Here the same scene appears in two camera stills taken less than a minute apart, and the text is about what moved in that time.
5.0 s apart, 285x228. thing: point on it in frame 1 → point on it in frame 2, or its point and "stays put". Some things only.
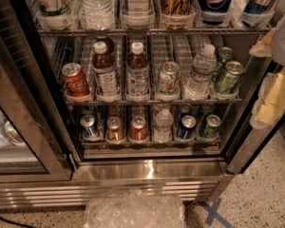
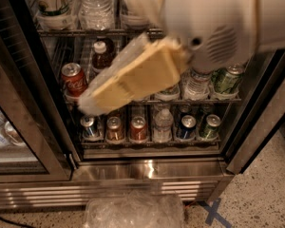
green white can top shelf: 53,0 stays put
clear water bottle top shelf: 97,8 stays put
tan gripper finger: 263,47 → 144,2
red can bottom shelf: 138,128 stays put
